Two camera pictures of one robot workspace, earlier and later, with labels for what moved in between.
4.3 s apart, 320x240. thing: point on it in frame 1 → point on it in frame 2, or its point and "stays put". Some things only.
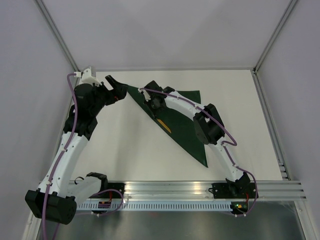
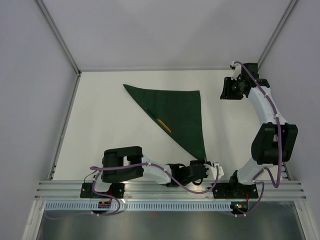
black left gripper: x=118 y=93 → x=194 y=162
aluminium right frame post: x=291 y=3 stays put
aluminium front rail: x=272 y=190 stays put
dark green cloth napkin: x=180 y=126 stays put
